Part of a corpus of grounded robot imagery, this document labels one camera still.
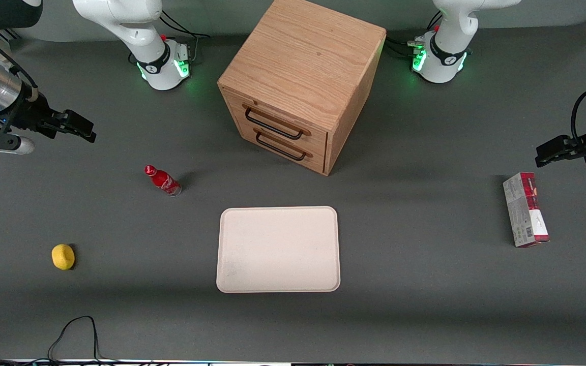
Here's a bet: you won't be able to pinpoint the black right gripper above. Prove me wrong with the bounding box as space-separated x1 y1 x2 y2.
6 93 97 143

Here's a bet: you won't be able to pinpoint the wooden drawer cabinet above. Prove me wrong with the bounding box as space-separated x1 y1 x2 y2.
217 0 387 176

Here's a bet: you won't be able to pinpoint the red and grey carton box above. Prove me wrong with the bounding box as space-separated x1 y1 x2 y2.
503 172 550 248

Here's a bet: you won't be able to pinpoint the red cola bottle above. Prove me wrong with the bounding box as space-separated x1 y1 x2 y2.
144 165 182 197

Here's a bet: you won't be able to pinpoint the yellow lemon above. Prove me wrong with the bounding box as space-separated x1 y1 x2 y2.
51 243 75 270

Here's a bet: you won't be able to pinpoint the beige plastic tray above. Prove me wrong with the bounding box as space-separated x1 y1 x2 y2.
216 206 341 293

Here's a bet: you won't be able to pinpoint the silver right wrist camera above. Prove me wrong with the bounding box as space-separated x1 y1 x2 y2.
0 131 35 155

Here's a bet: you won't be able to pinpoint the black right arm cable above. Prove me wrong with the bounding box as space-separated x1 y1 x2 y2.
0 24 39 100

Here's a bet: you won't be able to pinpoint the black right base cables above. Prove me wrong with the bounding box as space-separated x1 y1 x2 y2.
160 9 211 66

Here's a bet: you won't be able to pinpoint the black base cables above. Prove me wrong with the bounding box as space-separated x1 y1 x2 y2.
160 9 211 66
385 11 444 59

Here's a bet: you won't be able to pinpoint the black left base cables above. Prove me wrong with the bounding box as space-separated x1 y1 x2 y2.
385 11 444 59

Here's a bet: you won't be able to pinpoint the black cable on table edge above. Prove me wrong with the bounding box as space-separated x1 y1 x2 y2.
0 316 121 366

